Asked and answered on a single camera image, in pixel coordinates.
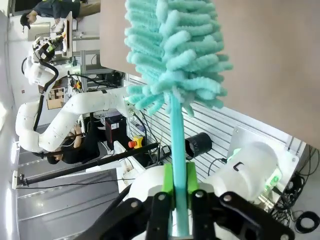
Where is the aluminium profile frame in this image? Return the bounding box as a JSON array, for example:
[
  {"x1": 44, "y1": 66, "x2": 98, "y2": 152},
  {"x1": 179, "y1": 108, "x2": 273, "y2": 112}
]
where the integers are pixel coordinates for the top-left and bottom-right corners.
[{"x1": 79, "y1": 49, "x2": 126, "y2": 91}]

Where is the black mesh pen cup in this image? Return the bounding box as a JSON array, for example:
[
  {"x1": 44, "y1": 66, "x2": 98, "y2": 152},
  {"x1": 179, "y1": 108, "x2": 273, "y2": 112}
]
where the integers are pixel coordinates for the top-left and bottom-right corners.
[{"x1": 184, "y1": 132, "x2": 213, "y2": 161}]

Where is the black box with red trim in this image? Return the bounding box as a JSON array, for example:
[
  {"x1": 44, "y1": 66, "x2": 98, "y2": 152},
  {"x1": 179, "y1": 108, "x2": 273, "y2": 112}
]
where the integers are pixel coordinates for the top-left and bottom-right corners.
[{"x1": 104, "y1": 116, "x2": 128, "y2": 151}]

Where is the yellow emergency stop button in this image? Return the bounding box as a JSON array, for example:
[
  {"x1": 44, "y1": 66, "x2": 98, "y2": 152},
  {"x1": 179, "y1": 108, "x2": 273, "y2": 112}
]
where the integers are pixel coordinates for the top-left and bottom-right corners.
[{"x1": 128, "y1": 136, "x2": 144, "y2": 149}]

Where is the black cable bundle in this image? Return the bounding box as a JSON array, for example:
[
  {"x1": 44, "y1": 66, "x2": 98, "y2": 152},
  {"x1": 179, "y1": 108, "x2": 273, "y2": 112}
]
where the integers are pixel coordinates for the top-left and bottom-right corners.
[{"x1": 271, "y1": 143, "x2": 320, "y2": 235}]

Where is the black tripod pole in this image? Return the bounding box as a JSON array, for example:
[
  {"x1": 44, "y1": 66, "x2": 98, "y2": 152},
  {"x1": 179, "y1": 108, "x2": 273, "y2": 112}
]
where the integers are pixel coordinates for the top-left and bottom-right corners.
[{"x1": 13, "y1": 142, "x2": 161, "y2": 188}]

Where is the brown cardboard box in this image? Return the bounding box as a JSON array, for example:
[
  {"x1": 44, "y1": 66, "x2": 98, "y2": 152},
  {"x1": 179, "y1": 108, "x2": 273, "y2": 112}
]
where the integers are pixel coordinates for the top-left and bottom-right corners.
[{"x1": 46, "y1": 88, "x2": 66, "y2": 110}]

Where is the person forearm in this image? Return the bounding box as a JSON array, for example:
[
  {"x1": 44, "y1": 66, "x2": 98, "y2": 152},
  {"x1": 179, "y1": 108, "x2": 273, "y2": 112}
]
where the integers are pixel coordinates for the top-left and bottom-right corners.
[{"x1": 72, "y1": 126, "x2": 84, "y2": 149}]

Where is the thin black plug cable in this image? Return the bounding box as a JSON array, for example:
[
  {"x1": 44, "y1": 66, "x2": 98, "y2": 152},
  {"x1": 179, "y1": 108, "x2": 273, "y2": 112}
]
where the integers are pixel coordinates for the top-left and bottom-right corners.
[{"x1": 208, "y1": 156, "x2": 229, "y2": 177}]

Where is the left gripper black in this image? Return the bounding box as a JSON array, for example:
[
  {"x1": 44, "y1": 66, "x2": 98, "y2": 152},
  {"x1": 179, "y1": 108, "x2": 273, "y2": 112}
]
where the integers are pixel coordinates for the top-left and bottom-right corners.
[{"x1": 32, "y1": 36, "x2": 63, "y2": 62}]

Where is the teal chenille duster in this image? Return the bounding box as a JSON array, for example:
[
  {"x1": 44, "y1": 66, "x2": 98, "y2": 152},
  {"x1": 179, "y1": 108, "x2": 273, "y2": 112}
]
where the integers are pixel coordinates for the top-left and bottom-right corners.
[{"x1": 123, "y1": 0, "x2": 235, "y2": 237}]

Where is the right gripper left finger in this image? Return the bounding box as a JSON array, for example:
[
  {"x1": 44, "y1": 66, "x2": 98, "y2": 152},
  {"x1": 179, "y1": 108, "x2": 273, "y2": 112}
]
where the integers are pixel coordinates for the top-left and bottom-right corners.
[{"x1": 86, "y1": 163, "x2": 176, "y2": 240}]

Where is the slotted aluminium base plate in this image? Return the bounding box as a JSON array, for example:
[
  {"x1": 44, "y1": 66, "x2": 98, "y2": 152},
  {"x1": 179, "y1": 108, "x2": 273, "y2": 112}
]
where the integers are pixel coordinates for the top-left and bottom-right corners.
[{"x1": 126, "y1": 74, "x2": 294, "y2": 182}]

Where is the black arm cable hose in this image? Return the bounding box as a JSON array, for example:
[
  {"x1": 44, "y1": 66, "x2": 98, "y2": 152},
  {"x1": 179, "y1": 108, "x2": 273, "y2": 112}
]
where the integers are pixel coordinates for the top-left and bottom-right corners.
[{"x1": 32, "y1": 59, "x2": 60, "y2": 133}]

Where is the person with black cap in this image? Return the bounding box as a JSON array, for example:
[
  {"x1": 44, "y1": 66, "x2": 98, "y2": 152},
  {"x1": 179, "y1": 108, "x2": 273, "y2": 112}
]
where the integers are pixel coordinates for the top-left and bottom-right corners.
[{"x1": 19, "y1": 0, "x2": 83, "y2": 33}]

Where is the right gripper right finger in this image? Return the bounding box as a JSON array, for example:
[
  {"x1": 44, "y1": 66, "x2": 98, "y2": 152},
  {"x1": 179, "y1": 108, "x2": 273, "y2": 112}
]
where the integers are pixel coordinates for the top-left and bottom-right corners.
[{"x1": 186, "y1": 161, "x2": 296, "y2": 240}]

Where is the black cable coil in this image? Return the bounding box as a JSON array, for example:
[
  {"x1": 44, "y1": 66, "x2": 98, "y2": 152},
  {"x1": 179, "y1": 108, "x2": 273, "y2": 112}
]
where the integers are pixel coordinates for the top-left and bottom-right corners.
[{"x1": 294, "y1": 211, "x2": 320, "y2": 234}]

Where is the wooden framed board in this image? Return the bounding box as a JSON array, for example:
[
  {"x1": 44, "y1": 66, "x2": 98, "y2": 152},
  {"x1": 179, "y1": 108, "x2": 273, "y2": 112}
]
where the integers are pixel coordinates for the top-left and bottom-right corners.
[{"x1": 61, "y1": 11, "x2": 74, "y2": 58}]

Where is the person in black shirt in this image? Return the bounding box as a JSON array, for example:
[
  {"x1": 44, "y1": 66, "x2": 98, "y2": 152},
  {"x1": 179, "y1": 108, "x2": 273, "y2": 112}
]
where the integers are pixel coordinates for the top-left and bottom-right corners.
[{"x1": 46, "y1": 121, "x2": 101, "y2": 166}]

